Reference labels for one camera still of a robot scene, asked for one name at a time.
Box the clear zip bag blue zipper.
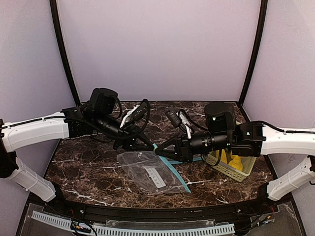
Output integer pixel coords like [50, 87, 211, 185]
[117, 151, 191, 195]

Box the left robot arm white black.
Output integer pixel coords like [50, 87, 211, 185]
[0, 88, 154, 203]

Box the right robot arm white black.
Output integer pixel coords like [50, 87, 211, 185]
[155, 102, 315, 201]

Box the yellow toy pear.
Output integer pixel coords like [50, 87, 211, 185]
[228, 155, 243, 172]

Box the pale green plastic basket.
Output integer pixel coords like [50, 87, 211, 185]
[205, 149, 256, 182]

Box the black front table rail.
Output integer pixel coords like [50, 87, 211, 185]
[45, 200, 272, 223]

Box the white slotted cable duct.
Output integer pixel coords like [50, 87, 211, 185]
[31, 211, 235, 236]

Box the left black frame post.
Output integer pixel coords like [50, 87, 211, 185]
[49, 0, 81, 106]

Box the black frame post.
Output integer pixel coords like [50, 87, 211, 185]
[49, 0, 81, 106]
[238, 0, 268, 106]

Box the right black frame post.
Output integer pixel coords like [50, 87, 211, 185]
[238, 0, 268, 106]

